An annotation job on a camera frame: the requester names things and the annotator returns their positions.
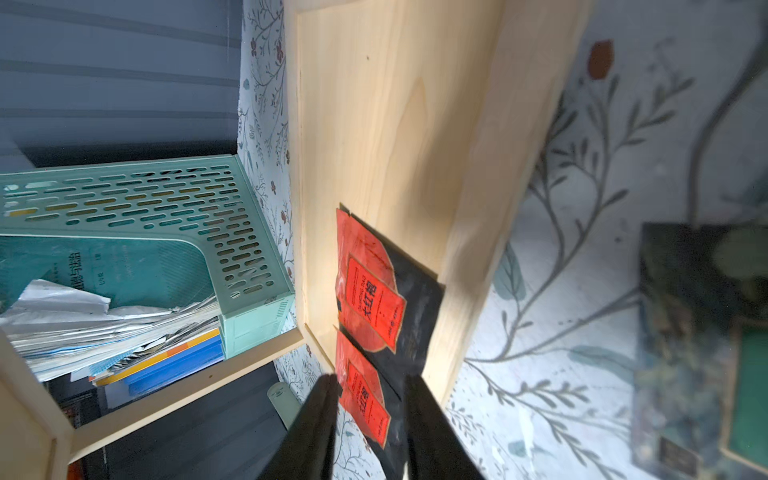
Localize red tea bag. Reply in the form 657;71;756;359
335;208;444;396
335;330;408;479

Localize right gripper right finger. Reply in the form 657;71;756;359
404;375;483;480

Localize green file organizer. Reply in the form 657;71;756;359
1;155;295;358

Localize floral table mat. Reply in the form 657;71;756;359
238;1;767;479

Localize green tea bag middle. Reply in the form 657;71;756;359
631;223;767;479

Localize blue books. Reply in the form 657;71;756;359
97;328;224;412

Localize teal folder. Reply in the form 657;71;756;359
1;236;214;310

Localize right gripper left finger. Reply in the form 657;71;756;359
258;374;342;480

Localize loose paper stack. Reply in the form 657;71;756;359
1;279;221;382

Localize wooden two-tier shelf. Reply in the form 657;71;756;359
1;1;592;479

